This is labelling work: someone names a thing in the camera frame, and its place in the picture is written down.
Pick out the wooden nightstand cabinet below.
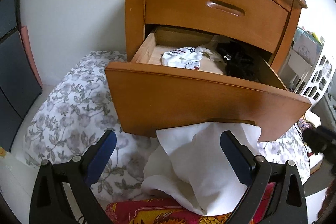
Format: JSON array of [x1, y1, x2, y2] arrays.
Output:
[[123, 0, 308, 74]]

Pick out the pink board beside cabinet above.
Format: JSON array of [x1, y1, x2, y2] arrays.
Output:
[[20, 26, 43, 88]]

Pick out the white cloth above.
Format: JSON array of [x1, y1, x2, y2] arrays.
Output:
[[141, 122, 261, 216]]

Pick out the wooden drawer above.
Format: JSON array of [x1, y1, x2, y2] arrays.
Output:
[[145, 0, 288, 53], [105, 26, 311, 141]]

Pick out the white lattice basket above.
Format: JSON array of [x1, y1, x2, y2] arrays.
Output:
[[300, 54, 335, 105]]

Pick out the floral grey white bedding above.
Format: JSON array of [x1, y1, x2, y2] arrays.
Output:
[[22, 50, 312, 202]]

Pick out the white shelf rack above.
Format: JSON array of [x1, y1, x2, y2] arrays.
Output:
[[278, 27, 323, 92]]

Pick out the red floral blanket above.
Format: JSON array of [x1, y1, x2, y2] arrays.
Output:
[[105, 181, 276, 224]]

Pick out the dark blue cabinet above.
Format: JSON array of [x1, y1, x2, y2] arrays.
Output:
[[1, 0, 42, 152]]

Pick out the colourful items on bed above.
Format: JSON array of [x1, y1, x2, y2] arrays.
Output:
[[297, 115, 315, 132]]

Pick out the black clothing in drawer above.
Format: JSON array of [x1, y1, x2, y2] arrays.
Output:
[[216, 39, 262, 83]]

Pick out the white printed garment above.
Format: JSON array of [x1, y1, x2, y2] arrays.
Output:
[[160, 43, 224, 71]]

